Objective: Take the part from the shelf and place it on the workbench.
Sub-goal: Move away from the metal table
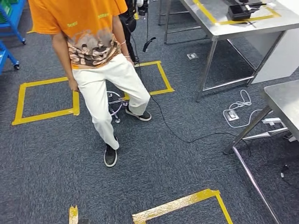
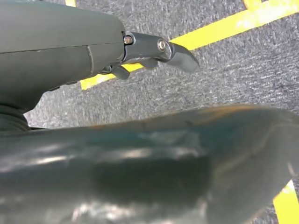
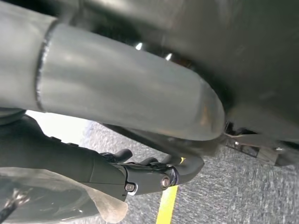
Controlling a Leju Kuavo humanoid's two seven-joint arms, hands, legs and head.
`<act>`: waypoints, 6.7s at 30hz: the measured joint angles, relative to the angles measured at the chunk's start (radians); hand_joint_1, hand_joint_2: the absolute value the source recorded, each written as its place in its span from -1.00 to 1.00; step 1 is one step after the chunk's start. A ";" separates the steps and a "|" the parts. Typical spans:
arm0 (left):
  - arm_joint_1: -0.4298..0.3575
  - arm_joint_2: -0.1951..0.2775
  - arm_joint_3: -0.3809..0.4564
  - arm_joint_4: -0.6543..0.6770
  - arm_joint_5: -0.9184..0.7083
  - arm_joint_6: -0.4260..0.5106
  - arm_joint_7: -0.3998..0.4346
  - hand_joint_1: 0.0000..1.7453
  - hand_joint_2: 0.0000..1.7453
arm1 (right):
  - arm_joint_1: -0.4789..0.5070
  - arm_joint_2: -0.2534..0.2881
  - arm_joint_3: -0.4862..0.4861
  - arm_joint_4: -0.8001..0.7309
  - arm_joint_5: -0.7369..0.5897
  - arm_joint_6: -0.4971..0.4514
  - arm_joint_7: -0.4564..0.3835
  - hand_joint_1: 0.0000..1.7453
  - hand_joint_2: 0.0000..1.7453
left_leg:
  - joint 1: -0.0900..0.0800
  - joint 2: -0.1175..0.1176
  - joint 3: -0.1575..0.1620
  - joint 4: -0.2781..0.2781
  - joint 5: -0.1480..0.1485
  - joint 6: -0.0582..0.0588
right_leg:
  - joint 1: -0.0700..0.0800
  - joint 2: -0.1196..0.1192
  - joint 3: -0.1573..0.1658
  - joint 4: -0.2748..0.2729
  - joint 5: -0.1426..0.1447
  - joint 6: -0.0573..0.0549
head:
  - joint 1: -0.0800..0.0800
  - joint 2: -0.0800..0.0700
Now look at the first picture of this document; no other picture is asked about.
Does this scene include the green plastic crate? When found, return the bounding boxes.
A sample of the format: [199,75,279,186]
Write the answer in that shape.
[0,0,19,24]

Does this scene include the white power strip cable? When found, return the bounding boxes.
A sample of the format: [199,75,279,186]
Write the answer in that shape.
[223,90,273,129]

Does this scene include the blue steel shelf rack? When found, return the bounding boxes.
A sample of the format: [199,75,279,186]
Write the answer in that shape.
[0,42,20,76]
[0,0,26,45]

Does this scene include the black floor cable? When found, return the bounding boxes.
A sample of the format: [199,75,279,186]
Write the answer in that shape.
[129,31,252,158]

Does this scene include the yellow floor tape frame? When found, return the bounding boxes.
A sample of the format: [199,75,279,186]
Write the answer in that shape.
[11,77,80,126]
[122,60,175,101]
[132,189,234,224]

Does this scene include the black camera tripod rig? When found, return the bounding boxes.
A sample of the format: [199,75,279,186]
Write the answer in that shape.
[119,0,156,64]

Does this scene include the short yellow tape strip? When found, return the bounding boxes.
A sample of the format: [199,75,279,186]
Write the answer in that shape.
[69,205,79,224]

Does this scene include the person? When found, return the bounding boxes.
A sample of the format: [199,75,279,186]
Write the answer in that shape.
[27,0,153,168]

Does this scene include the steel table with yellow tape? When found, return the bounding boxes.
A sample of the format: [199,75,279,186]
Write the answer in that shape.
[159,0,299,103]

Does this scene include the white block cabinet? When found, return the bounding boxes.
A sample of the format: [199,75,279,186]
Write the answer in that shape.
[245,0,299,84]

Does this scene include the white power strip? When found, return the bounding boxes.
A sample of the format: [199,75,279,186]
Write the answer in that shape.
[261,117,287,127]

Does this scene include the black tray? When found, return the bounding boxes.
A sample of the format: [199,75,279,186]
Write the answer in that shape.
[227,0,267,21]

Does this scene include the chrome stool base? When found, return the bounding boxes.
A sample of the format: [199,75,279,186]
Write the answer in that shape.
[106,91,129,124]

